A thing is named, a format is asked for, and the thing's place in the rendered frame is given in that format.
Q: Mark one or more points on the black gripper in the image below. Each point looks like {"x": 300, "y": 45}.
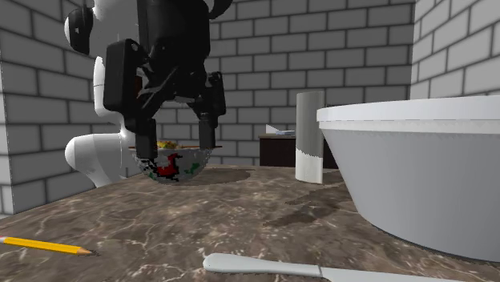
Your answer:
{"x": 174, "y": 35}

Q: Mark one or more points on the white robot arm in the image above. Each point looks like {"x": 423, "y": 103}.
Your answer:
{"x": 103, "y": 158}

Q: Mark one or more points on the yellow green food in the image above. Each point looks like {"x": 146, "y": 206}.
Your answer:
{"x": 168, "y": 144}

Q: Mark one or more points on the rooster pattern bowl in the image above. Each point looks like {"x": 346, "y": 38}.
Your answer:
{"x": 175, "y": 166}

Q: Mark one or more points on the dark brown cabinet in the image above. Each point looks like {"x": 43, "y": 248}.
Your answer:
{"x": 277, "y": 152}

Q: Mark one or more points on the grey and white cylinder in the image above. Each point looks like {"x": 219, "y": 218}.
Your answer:
{"x": 309, "y": 136}

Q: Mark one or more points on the yellow pencil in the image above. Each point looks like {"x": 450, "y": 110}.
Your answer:
{"x": 43, "y": 245}

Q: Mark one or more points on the large white bowl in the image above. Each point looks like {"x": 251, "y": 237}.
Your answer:
{"x": 422, "y": 175}

